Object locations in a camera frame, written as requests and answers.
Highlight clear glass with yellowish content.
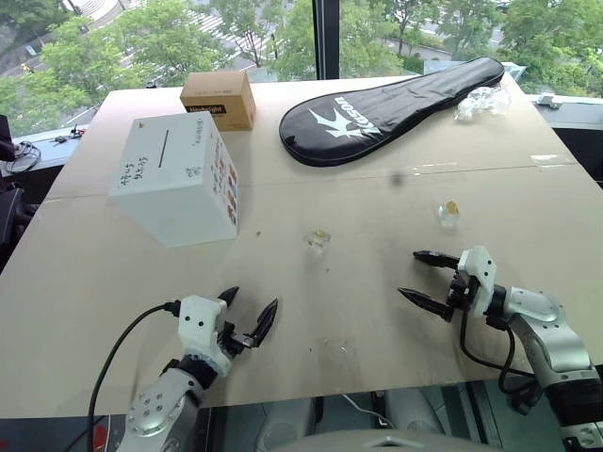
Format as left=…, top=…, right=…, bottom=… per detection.
left=435, top=199, right=461, bottom=230

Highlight dark window frame post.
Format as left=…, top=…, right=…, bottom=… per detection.
left=313, top=0, right=341, bottom=80

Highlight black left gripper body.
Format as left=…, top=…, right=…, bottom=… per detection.
left=216, top=320, right=256, bottom=362

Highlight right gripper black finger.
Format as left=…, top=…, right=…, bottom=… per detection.
left=398, top=287, right=451, bottom=321
left=413, top=250, right=462, bottom=271

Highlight white slotted box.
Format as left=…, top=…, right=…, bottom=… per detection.
left=107, top=111, right=242, bottom=250

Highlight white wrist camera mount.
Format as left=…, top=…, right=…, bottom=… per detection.
left=457, top=245, right=498, bottom=317
left=177, top=295, right=233, bottom=378

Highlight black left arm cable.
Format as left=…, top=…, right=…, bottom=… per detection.
left=87, top=301, right=182, bottom=452

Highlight brown cardboard box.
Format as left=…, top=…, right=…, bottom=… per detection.
left=179, top=71, right=257, bottom=133

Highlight bunch of keys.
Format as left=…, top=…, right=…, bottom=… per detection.
left=52, top=124, right=86, bottom=145

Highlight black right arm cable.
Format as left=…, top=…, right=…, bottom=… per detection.
left=459, top=305, right=543, bottom=412

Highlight grey rounded robot body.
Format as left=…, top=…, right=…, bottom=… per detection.
left=282, top=430, right=477, bottom=452

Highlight thin white cable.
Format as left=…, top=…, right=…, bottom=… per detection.
left=339, top=394, right=392, bottom=428

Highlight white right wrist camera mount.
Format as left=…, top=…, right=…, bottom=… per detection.
left=457, top=245, right=498, bottom=317

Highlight black racket cover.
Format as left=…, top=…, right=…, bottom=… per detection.
left=278, top=56, right=506, bottom=168

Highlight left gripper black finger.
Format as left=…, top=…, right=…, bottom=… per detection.
left=216, top=285, right=242, bottom=311
left=248, top=297, right=280, bottom=349

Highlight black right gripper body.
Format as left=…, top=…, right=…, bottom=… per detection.
left=444, top=269, right=475, bottom=323

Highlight tangled black cables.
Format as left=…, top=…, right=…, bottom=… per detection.
left=3, top=139, right=44, bottom=174

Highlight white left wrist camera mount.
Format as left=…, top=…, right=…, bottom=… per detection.
left=177, top=295, right=233, bottom=378

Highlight small clear candy left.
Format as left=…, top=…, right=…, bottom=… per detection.
left=303, top=228, right=331, bottom=255

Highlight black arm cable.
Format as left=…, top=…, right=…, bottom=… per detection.
left=87, top=301, right=182, bottom=452
left=459, top=305, right=543, bottom=412

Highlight crumpled clear plastic wrap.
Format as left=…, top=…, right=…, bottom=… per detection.
left=453, top=86, right=513, bottom=124

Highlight black chair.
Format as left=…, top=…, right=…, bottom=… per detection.
left=0, top=182, right=37, bottom=265

